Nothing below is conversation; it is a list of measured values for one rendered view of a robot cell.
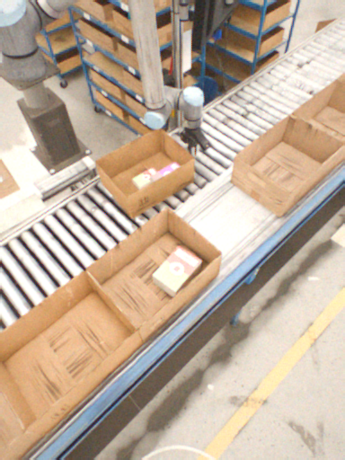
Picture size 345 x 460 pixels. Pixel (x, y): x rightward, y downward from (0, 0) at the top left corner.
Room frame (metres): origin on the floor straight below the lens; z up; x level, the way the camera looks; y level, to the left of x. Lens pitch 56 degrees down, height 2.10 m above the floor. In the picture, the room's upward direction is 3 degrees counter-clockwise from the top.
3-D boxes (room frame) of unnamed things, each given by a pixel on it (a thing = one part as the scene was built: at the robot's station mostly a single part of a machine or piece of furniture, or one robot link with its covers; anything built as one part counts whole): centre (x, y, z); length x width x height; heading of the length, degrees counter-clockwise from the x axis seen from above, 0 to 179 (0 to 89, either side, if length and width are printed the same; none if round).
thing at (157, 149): (1.21, 0.11, 0.83); 0.39 x 0.29 x 0.17; 124
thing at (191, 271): (0.60, -0.01, 0.92); 0.16 x 0.11 x 0.07; 139
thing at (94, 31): (2.75, 0.38, 0.79); 0.40 x 0.30 x 0.10; 42
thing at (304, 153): (1.08, -0.52, 0.97); 0.39 x 0.29 x 0.17; 130
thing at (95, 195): (1.01, 0.26, 0.72); 0.52 x 0.05 x 0.05; 40
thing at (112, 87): (2.76, 0.38, 0.39); 0.40 x 0.30 x 0.10; 41
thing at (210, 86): (2.70, -0.32, 0.15); 0.31 x 0.31 x 0.29
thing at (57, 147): (1.48, 0.61, 0.91); 0.26 x 0.26 x 0.33; 37
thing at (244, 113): (1.69, -0.53, 0.72); 0.52 x 0.05 x 0.05; 40
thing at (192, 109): (1.34, -0.12, 1.12); 0.10 x 0.09 x 0.12; 66
